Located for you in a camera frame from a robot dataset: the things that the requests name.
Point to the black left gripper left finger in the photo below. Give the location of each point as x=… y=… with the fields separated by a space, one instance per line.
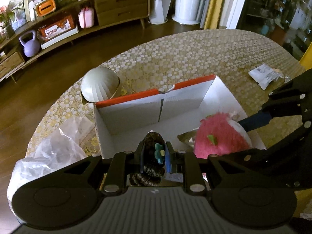
x=122 y=165

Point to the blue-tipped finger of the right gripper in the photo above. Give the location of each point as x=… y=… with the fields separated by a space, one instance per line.
x=255 y=121

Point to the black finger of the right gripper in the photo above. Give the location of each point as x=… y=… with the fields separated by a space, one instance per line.
x=253 y=160

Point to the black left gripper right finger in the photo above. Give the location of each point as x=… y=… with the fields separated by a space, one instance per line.
x=187 y=164

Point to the black hair claw with scrunchie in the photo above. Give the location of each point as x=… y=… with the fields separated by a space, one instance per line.
x=152 y=161

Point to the pink plush dragon fruit toy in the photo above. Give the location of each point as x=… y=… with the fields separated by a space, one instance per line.
x=221 y=135

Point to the small black wrapper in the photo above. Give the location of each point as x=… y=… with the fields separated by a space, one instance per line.
x=188 y=138

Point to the white printed package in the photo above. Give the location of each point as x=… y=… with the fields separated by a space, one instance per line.
x=263 y=75

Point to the silver chicken snack pouch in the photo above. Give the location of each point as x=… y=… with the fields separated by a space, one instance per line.
x=287 y=79

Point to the white cardboard box red edge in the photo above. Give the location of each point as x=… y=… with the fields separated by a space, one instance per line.
x=122 y=122

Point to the gold patterned tablecloth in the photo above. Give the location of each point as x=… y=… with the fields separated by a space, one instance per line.
x=229 y=54

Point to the clear crumpled plastic bag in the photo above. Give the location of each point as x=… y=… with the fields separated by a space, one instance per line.
x=56 y=151

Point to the white shell shaped bowl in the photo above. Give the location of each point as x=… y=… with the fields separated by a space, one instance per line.
x=100 y=84

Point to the yellow curtain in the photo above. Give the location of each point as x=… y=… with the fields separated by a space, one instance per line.
x=213 y=14

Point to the white cylindrical air purifier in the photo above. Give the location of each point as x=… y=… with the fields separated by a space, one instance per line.
x=186 y=12

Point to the purple kettlebell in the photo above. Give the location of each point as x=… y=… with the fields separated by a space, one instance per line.
x=31 y=47

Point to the orange red gift box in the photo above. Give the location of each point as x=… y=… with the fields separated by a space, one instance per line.
x=57 y=31

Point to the pink small case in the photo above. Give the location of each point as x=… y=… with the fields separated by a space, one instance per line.
x=86 y=17

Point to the wooden sideboard cabinet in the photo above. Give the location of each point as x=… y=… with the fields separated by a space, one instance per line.
x=107 y=13

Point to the orange tissue box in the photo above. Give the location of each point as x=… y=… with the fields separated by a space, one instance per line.
x=46 y=7

